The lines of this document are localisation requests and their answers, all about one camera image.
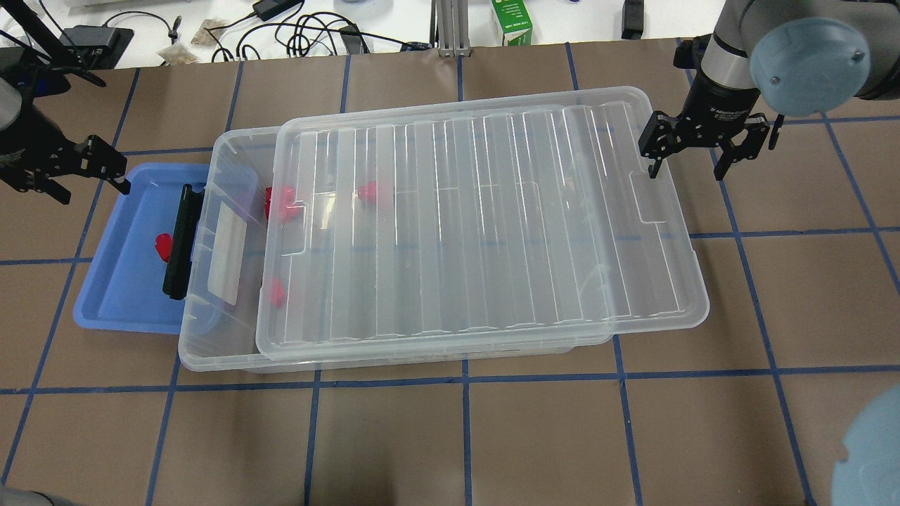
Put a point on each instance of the black power adapter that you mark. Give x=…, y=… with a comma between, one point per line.
x=269, y=9

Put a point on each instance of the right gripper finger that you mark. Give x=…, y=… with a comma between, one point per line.
x=730, y=154
x=657, y=155

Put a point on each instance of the green white carton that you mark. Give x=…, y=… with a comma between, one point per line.
x=512, y=23

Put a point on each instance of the black box latch handle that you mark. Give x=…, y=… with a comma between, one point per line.
x=179, y=265

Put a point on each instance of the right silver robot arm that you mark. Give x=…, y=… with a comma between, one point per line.
x=768, y=60

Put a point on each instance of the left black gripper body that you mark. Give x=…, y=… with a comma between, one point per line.
x=29, y=143

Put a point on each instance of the aluminium frame post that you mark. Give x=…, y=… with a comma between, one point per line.
x=449, y=28

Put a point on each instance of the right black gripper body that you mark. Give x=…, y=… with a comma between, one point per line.
x=718, y=107

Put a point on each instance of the clear plastic storage box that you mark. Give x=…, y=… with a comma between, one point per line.
x=232, y=295

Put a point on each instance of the blue plastic tray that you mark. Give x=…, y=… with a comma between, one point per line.
x=122, y=290

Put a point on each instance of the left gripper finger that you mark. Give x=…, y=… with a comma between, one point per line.
x=55, y=190
x=120, y=184

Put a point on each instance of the clear plastic box lid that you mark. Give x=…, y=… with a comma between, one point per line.
x=639, y=259

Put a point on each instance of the red block in box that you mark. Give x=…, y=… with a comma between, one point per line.
x=370, y=193
x=277, y=294
x=281, y=203

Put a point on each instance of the red block from tray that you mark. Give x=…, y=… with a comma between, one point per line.
x=164, y=244

